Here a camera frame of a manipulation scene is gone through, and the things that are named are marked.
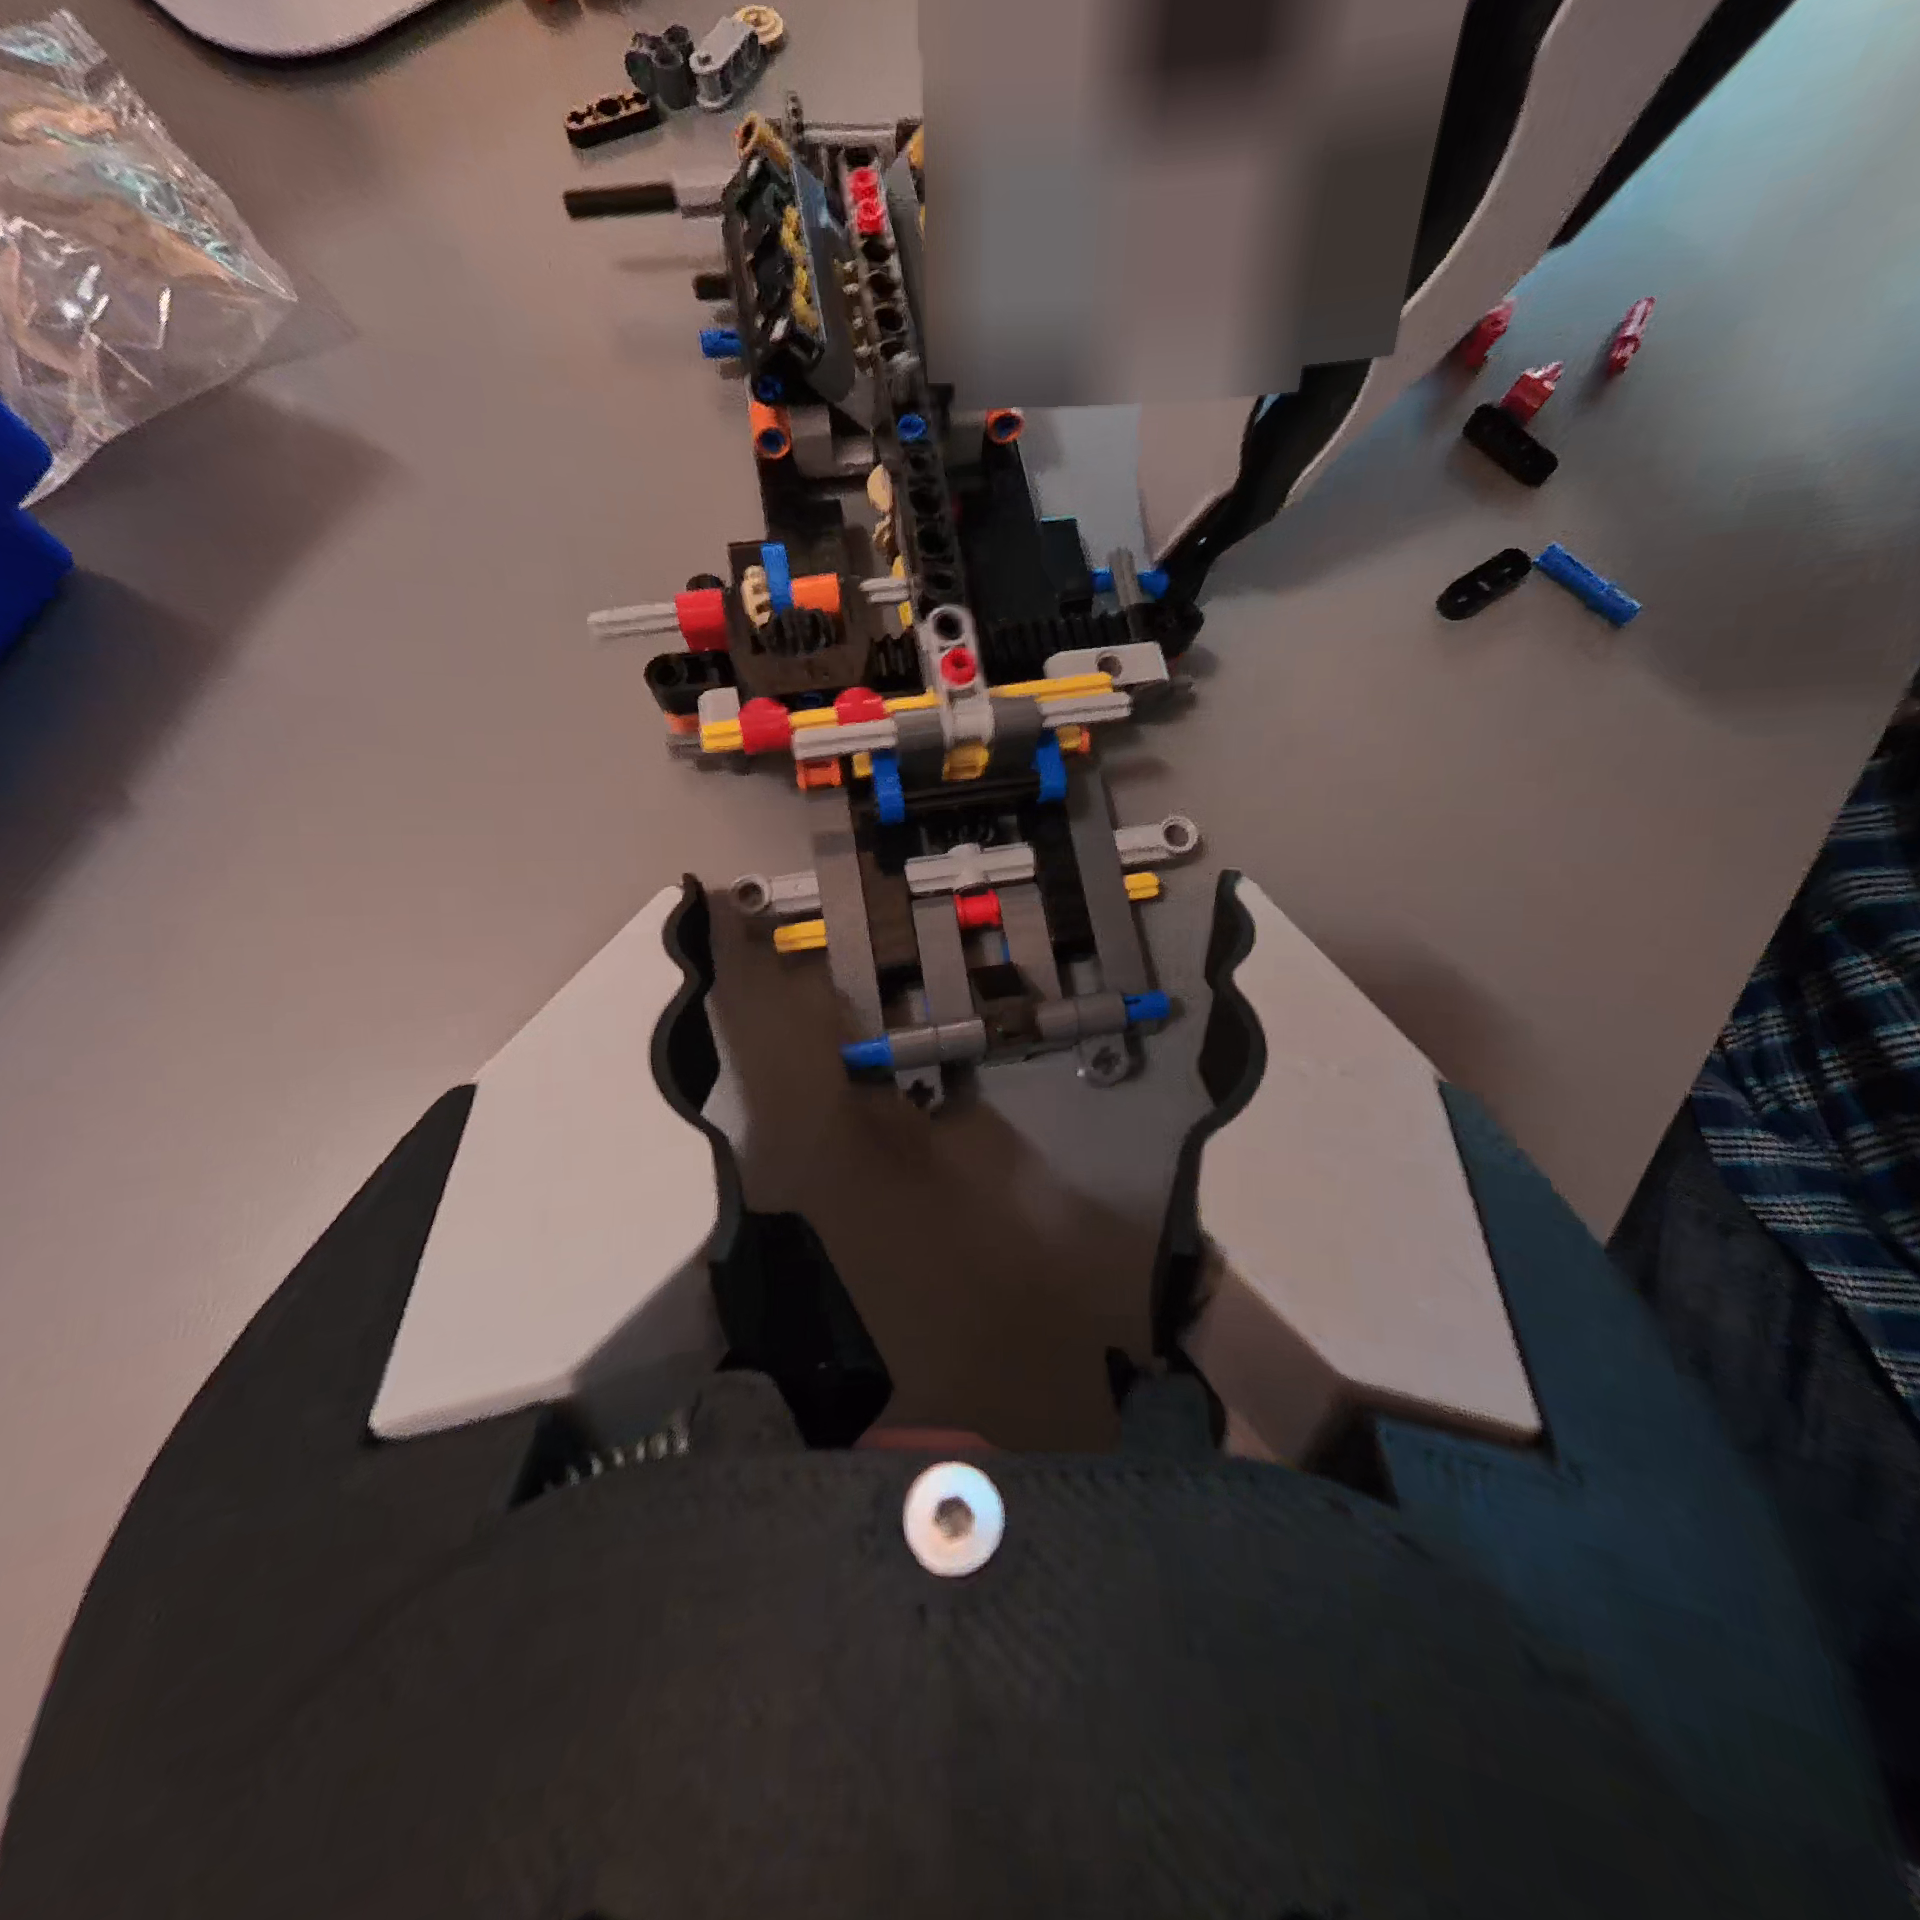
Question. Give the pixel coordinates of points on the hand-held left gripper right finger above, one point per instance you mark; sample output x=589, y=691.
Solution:
x=1350, y=1201

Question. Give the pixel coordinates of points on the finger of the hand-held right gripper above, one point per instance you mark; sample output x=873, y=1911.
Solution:
x=1635, y=106
x=1142, y=450

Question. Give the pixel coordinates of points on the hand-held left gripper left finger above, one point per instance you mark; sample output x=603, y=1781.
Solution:
x=569, y=1184

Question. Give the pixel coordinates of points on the lego car chassis assembly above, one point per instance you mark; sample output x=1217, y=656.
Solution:
x=931, y=705

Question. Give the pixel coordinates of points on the long red lego piece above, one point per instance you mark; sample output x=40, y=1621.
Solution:
x=1630, y=336

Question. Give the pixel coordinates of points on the blue lego axle pin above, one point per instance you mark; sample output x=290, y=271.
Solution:
x=1586, y=586

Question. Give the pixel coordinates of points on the light grey lego liftarm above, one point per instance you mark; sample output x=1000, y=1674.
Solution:
x=722, y=63

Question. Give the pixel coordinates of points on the tan lego gear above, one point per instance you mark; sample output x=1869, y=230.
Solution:
x=761, y=22

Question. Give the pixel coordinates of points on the dark grey lego connector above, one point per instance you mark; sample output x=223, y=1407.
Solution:
x=661, y=67

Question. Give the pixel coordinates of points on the short black lego beam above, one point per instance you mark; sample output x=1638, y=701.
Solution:
x=614, y=120

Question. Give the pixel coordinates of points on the blue plastic storage bin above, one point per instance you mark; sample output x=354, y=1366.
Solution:
x=29, y=569

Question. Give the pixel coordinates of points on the white book stand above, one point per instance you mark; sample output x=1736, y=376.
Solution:
x=299, y=24

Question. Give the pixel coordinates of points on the clear plastic bag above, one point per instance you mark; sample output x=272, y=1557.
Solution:
x=120, y=255

